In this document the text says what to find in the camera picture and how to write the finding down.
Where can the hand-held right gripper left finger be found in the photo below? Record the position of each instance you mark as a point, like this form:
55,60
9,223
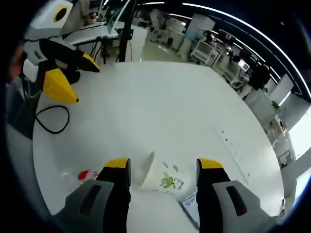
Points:
114,184

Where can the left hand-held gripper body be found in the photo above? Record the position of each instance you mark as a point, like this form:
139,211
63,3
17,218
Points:
45,24

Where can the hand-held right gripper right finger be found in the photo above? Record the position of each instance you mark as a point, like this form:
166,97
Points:
211,182

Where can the clear blue plastic bag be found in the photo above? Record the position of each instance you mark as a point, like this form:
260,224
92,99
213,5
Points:
190,204

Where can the clear packet with red print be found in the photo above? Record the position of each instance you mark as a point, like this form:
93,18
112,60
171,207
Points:
83,174

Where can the white paper cup green print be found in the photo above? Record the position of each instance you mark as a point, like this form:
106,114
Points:
167,174

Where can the white office desk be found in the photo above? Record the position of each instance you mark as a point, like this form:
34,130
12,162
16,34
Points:
94,36

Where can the black tripod stand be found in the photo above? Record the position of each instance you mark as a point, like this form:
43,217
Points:
125,31

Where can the white table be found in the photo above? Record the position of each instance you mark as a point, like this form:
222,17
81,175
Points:
158,109

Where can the green potted plant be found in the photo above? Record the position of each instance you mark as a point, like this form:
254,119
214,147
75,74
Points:
275,104

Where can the curved ceiling light strip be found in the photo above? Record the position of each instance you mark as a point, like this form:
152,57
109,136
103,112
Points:
255,31

